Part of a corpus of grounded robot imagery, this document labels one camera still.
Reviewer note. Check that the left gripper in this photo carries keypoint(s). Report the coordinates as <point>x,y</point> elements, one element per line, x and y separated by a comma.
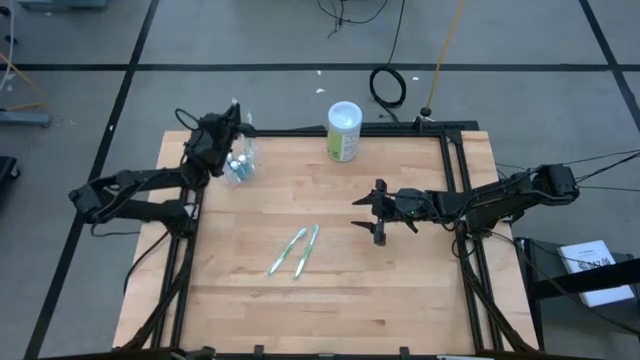
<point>210,145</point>

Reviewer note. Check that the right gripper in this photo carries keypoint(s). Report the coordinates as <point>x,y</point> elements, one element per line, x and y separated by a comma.
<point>405,205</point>

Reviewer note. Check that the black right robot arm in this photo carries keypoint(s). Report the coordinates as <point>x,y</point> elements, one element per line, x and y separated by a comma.
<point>500,197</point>

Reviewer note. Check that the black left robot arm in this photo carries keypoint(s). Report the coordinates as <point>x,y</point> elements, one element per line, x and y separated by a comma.
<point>125,182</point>

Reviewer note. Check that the clear plastic bag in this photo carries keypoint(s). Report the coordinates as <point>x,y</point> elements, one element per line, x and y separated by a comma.
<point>255,160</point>

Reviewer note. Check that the white green wipes canister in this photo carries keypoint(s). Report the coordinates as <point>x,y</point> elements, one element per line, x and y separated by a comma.
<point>344,135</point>

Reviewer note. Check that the black table clamp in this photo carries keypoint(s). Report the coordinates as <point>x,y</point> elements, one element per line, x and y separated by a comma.
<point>404,351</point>
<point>258,350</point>

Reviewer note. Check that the white booklet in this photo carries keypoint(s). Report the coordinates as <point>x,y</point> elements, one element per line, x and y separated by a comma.
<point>575,252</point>

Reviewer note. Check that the grey floor base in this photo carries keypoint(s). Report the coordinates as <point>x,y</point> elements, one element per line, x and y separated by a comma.
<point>25,119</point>

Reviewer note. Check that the black side stand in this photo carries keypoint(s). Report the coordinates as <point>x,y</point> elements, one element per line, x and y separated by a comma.
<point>575,282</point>

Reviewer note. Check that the black object on floor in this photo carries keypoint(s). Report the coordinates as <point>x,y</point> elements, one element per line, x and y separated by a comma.
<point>7,167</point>

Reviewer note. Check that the black aluminium table frame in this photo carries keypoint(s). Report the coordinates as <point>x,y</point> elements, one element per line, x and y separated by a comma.
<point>290,133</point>

